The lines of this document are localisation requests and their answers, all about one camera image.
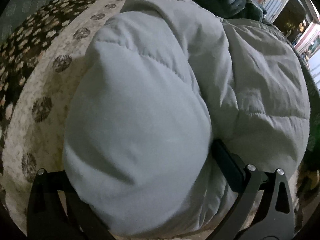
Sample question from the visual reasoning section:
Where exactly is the dark door with handle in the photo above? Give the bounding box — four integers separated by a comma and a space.
273, 0, 313, 44

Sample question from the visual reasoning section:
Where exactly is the light grey padded jacket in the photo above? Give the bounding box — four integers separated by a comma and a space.
63, 0, 310, 238

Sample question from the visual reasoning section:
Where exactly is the patterned brown beige bedspread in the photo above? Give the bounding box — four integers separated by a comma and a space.
0, 0, 316, 240

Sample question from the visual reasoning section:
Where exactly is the white low cabinet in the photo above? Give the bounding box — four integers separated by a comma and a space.
308, 51, 320, 90

